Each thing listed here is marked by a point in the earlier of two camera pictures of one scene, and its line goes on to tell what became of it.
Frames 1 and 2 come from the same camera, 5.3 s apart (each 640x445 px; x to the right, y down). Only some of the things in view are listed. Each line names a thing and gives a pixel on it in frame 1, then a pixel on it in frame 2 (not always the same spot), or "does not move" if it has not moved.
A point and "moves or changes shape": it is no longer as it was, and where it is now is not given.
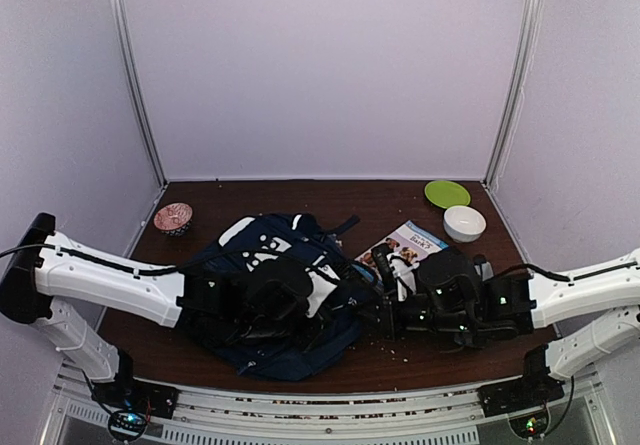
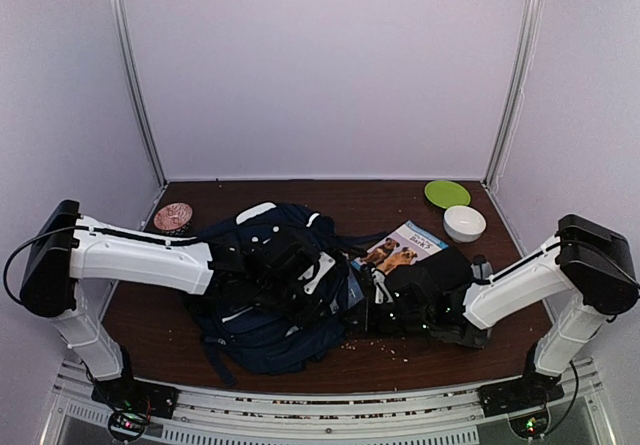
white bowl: x=464 y=224 does not move
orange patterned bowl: x=173 y=218 does not move
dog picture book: x=413 y=244 does not move
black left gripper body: x=266 y=327 -> x=274 y=295
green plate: x=443 y=194 does not move
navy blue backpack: x=343 y=286 moves or changes shape
